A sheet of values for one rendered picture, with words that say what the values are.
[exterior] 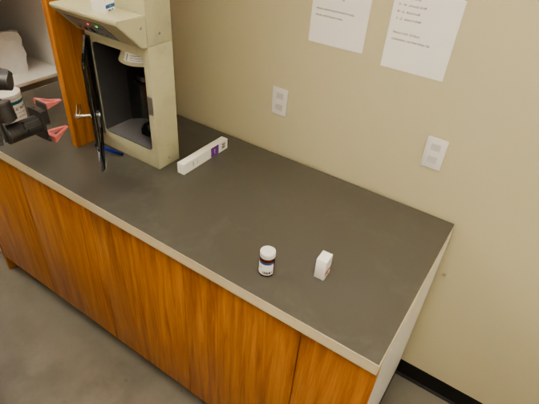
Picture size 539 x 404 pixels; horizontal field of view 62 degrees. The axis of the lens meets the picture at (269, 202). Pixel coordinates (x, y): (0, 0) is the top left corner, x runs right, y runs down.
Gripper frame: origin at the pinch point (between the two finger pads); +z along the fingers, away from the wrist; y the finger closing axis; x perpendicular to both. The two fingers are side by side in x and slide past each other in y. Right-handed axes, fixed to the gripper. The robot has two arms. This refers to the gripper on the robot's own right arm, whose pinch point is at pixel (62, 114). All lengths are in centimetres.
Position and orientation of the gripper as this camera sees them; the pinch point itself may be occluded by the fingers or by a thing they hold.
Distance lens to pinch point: 167.5
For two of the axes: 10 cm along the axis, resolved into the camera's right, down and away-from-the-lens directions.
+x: -8.3, -3.6, 4.2
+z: 5.5, -4.8, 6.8
